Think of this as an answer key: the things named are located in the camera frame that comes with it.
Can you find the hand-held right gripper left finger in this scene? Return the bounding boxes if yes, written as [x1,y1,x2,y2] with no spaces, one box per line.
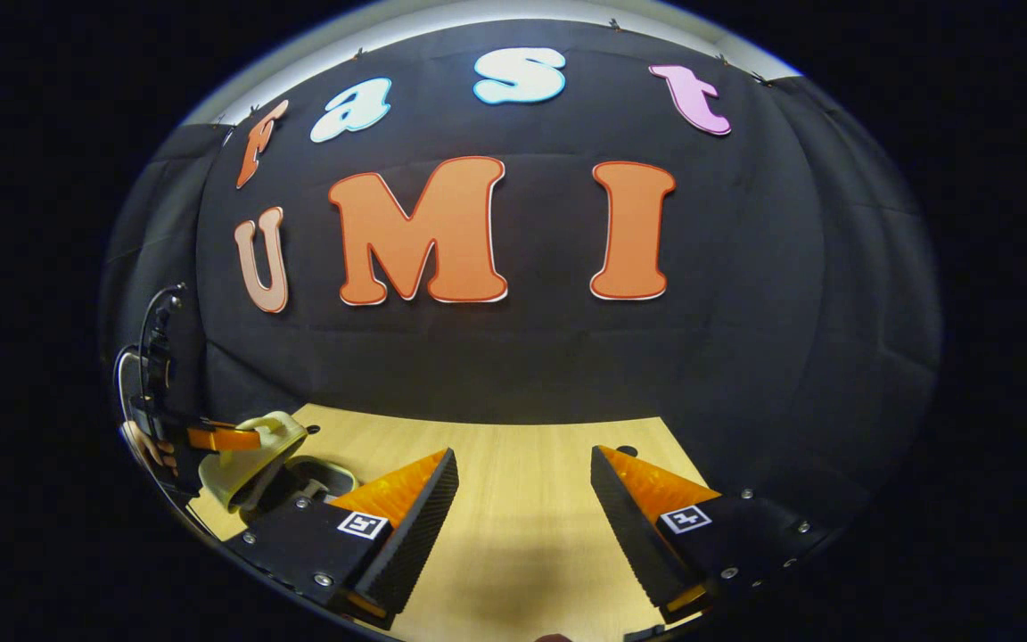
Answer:
[224,449,460,630]

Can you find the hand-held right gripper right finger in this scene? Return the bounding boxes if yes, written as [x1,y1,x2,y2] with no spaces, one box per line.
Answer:
[589,446,840,625]

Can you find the pale yellow suitcase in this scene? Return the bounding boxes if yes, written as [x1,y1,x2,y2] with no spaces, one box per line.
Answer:
[199,411,361,518]

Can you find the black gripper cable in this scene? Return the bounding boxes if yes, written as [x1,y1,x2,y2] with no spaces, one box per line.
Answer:
[136,283,186,380]

